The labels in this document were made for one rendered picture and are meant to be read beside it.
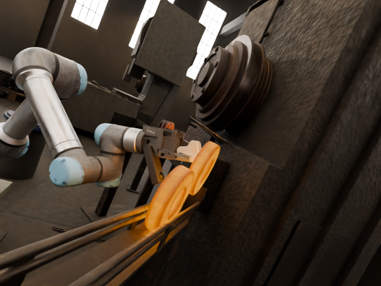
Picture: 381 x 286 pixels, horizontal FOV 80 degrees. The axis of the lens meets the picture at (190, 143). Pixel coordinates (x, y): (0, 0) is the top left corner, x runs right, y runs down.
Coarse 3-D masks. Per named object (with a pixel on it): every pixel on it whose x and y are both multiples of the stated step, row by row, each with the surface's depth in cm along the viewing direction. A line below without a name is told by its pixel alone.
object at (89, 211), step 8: (112, 120) 156; (120, 120) 161; (128, 120) 166; (136, 120) 171; (128, 152) 154; (128, 160) 157; (104, 192) 158; (112, 192) 158; (104, 200) 157; (88, 208) 162; (96, 208) 160; (104, 208) 159; (88, 216) 153; (96, 216) 157; (104, 216) 161
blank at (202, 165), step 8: (208, 144) 60; (216, 144) 62; (200, 152) 57; (208, 152) 57; (216, 152) 61; (200, 160) 56; (208, 160) 56; (192, 168) 56; (200, 168) 56; (208, 168) 66; (200, 176) 57; (192, 184) 57; (200, 184) 64; (192, 192) 59
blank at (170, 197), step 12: (180, 168) 48; (168, 180) 45; (180, 180) 45; (192, 180) 54; (156, 192) 44; (168, 192) 44; (180, 192) 53; (156, 204) 43; (168, 204) 44; (180, 204) 54; (156, 216) 43; (168, 216) 48
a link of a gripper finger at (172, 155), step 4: (168, 152) 62; (164, 156) 62; (168, 156) 62; (172, 156) 61; (176, 156) 62; (180, 156) 61; (184, 156) 61; (188, 156) 61; (180, 160) 61; (184, 160) 61; (188, 160) 61
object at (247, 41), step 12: (240, 36) 107; (252, 48) 92; (252, 60) 92; (252, 72) 91; (240, 84) 89; (252, 84) 92; (240, 96) 92; (228, 108) 95; (240, 108) 95; (204, 120) 110; (216, 120) 99; (228, 120) 100
